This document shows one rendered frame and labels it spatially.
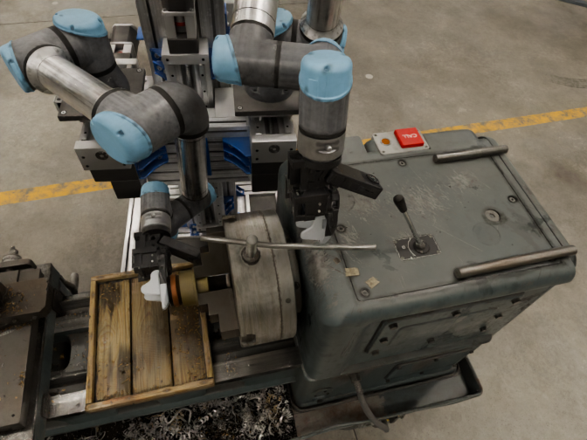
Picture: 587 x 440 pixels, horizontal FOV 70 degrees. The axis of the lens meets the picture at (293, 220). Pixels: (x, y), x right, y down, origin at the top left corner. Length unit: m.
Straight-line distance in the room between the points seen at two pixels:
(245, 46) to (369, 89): 2.75
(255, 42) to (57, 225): 2.10
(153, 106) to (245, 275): 0.39
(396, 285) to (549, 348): 1.74
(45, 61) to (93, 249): 1.47
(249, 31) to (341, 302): 0.51
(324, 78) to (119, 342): 0.89
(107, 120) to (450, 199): 0.76
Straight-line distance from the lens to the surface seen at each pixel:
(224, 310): 0.98
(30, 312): 1.19
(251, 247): 0.82
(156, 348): 1.21
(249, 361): 1.19
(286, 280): 0.89
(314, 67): 0.61
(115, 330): 1.25
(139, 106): 0.92
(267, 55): 0.72
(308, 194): 0.71
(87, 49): 1.29
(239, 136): 1.42
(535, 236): 1.08
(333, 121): 0.64
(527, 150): 3.42
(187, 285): 1.00
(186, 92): 0.96
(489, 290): 0.96
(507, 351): 2.43
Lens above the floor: 2.00
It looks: 54 degrees down
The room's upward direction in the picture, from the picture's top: 7 degrees clockwise
